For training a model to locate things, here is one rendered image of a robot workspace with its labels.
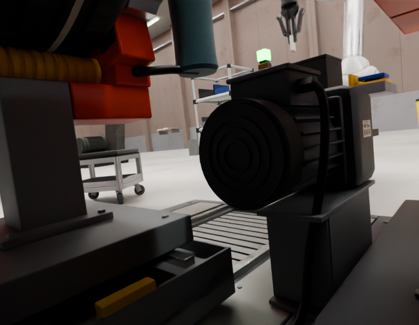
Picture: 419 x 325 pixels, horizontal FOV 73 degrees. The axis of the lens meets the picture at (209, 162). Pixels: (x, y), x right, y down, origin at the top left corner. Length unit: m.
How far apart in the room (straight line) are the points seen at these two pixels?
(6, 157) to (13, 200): 0.07
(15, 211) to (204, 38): 0.44
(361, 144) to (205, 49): 0.33
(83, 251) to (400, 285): 0.40
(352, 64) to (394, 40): 9.05
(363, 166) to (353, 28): 1.34
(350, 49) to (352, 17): 0.18
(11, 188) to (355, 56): 1.57
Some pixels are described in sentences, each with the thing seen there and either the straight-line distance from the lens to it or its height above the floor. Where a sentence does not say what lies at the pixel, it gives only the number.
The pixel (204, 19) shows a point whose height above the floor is 0.57.
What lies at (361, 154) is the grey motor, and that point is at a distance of 0.54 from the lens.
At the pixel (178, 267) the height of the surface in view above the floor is 0.17.
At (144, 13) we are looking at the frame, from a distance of 0.59.
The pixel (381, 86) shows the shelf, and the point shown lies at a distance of 0.94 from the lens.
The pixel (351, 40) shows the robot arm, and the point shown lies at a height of 0.78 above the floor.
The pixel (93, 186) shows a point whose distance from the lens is 1.91.
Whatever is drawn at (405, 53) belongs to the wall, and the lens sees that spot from 10.59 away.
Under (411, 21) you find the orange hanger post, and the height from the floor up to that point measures 0.52.
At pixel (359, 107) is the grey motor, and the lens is 0.54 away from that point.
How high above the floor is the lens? 0.34
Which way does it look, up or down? 5 degrees down
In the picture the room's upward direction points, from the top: 6 degrees counter-clockwise
